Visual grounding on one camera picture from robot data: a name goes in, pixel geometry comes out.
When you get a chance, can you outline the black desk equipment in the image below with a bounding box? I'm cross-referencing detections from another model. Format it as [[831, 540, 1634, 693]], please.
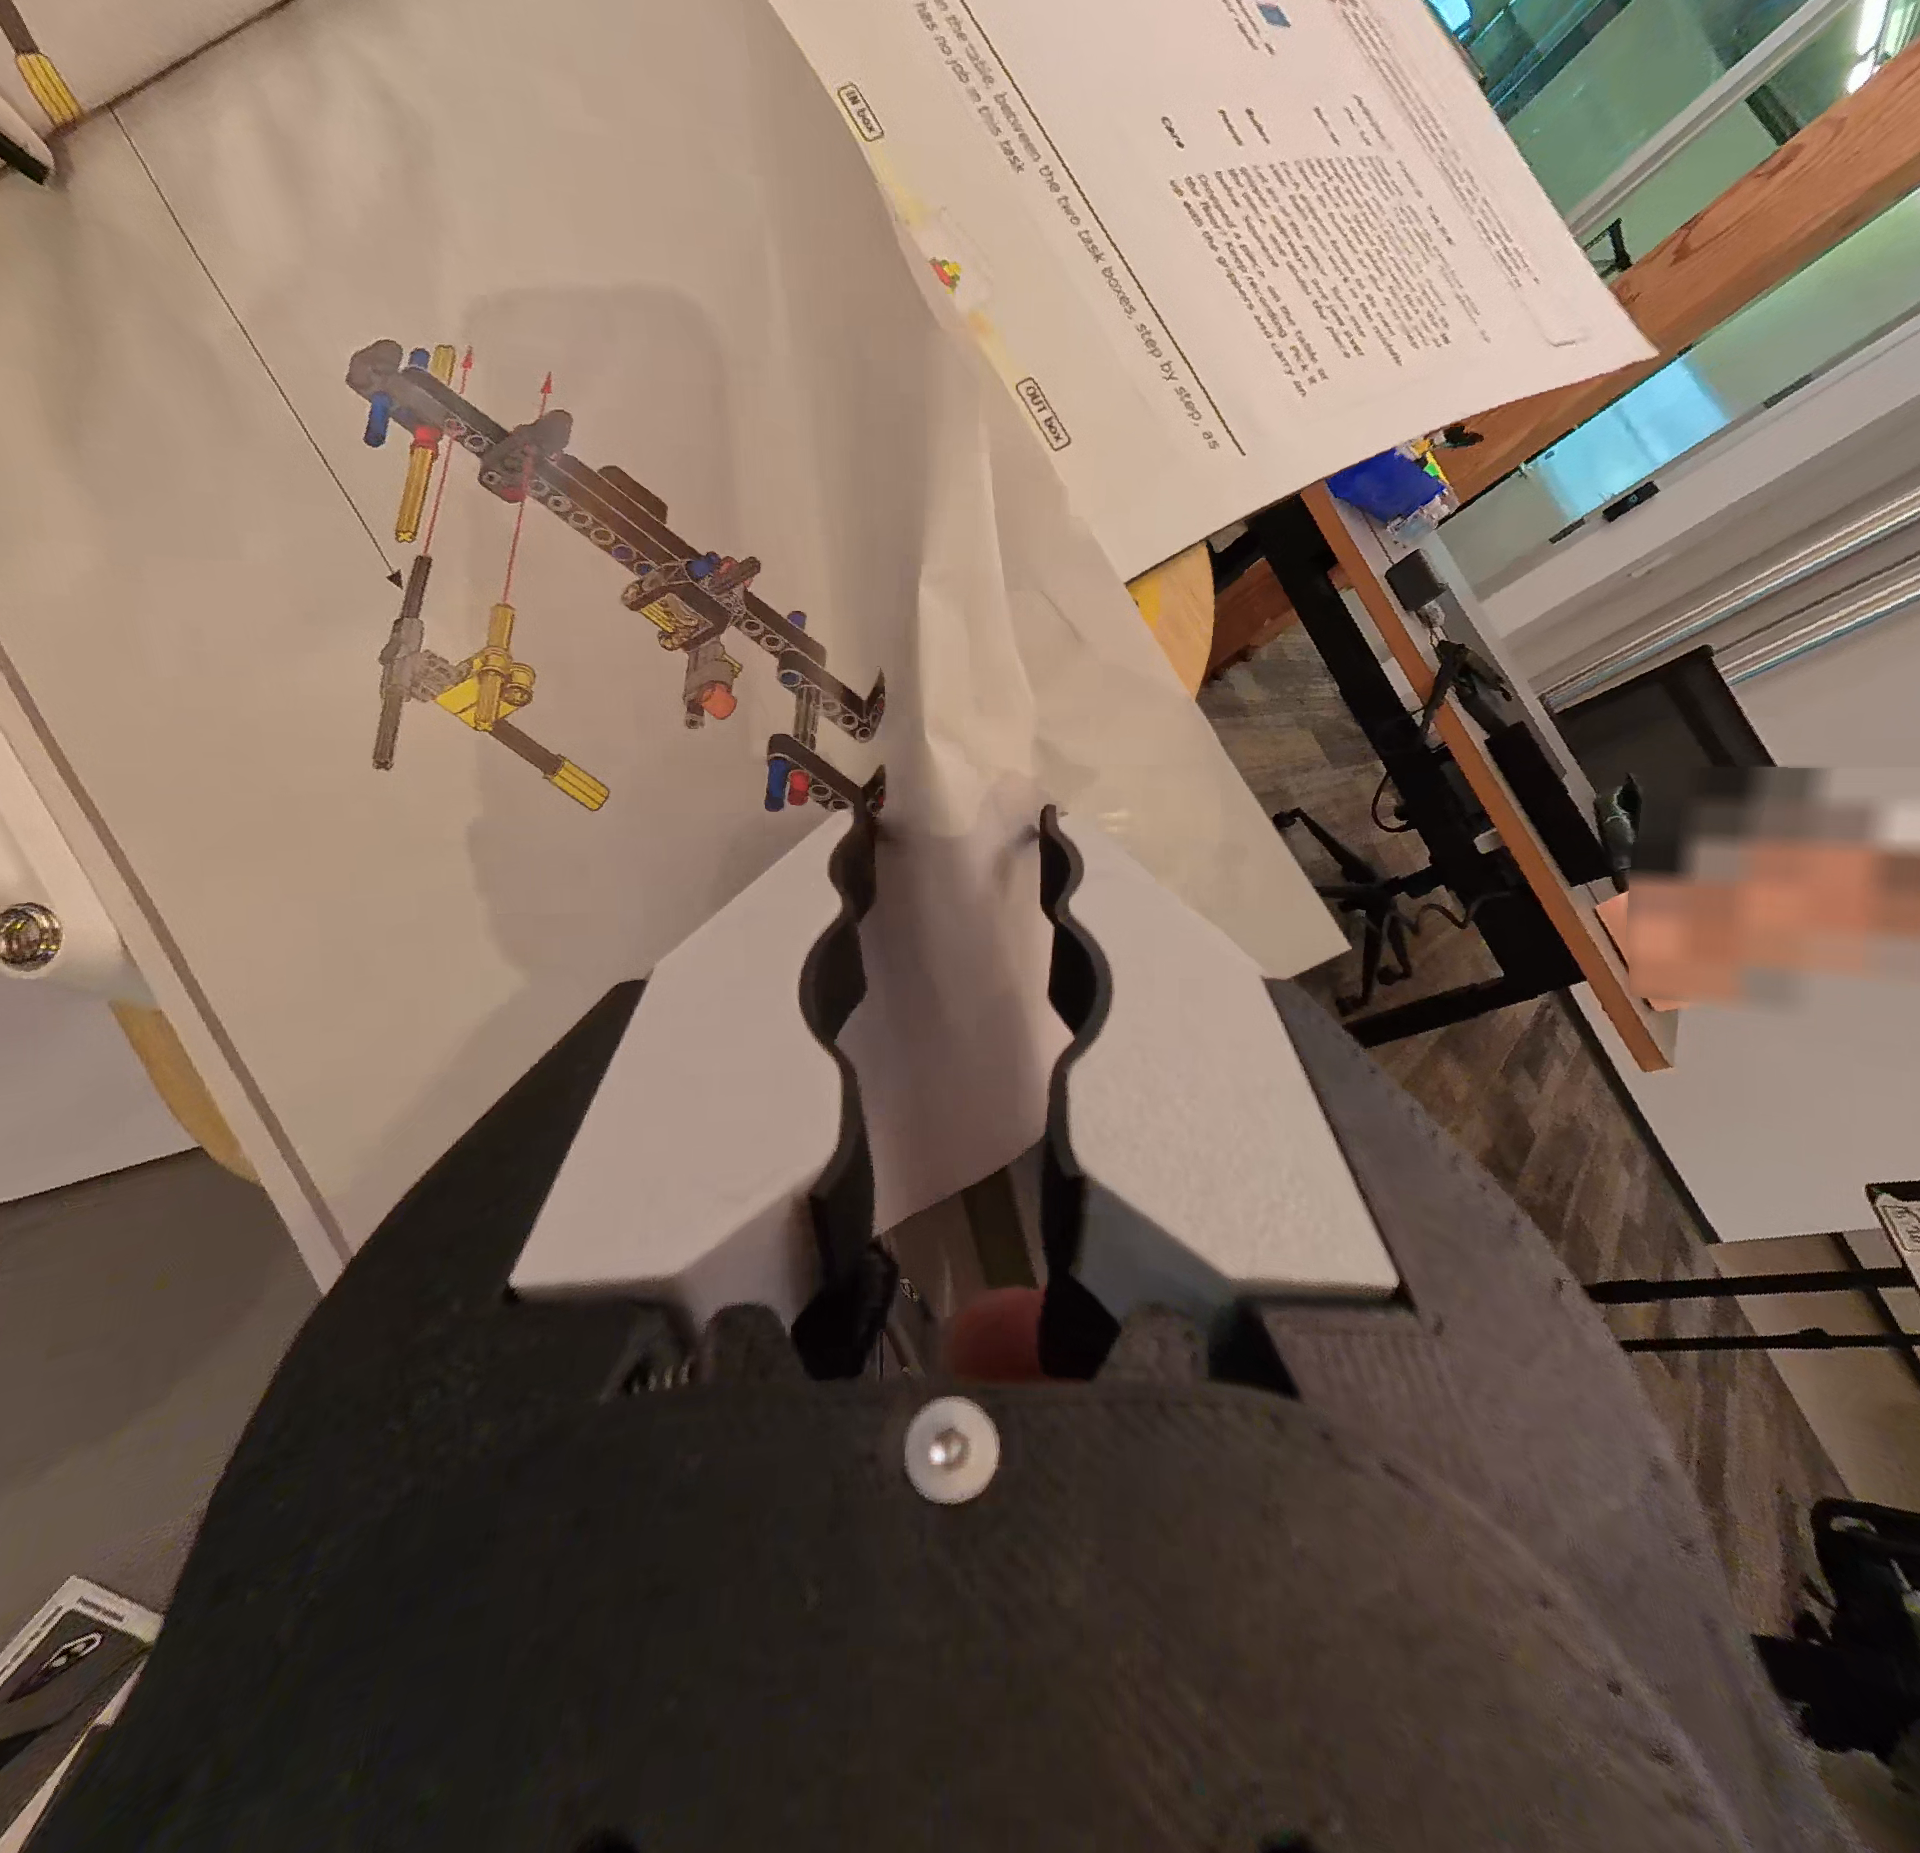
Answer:
[[1385, 557, 1503, 716]]

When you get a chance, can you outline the wooden office desk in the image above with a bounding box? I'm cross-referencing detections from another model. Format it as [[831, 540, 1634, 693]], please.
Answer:
[[1298, 481, 1682, 1075]]

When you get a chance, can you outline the lego instruction booklet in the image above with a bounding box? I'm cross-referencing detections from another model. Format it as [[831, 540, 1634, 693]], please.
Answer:
[[0, 0, 1353, 1286]]

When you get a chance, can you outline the black office chair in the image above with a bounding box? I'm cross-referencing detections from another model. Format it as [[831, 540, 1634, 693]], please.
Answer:
[[1271, 645, 1778, 1017]]

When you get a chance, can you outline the black printed card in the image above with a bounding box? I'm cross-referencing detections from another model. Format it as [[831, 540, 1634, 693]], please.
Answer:
[[0, 1576, 158, 1811]]

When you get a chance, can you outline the black utility cart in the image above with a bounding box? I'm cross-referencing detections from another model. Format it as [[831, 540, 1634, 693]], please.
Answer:
[[1755, 1493, 1920, 1757]]

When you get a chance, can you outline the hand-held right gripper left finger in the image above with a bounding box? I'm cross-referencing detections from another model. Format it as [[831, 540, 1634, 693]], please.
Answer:
[[507, 805, 887, 1381]]

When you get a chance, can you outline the white document stand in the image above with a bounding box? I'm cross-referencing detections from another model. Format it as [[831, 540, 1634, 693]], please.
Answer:
[[0, 540, 1221, 1293]]

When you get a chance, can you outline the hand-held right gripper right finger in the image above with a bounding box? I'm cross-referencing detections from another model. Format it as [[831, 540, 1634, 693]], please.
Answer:
[[1036, 805, 1403, 1378]]

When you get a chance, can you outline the small blue bin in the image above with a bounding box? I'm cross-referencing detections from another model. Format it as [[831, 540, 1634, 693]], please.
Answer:
[[1327, 444, 1454, 523]]

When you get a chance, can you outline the printed instruction sheet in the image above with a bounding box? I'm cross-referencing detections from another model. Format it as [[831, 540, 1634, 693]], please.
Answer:
[[720, 0, 1660, 582]]

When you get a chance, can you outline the black stanchion post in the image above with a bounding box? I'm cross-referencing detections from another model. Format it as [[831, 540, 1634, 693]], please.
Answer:
[[1585, 1268, 1920, 1305], [1617, 1327, 1920, 1361]]

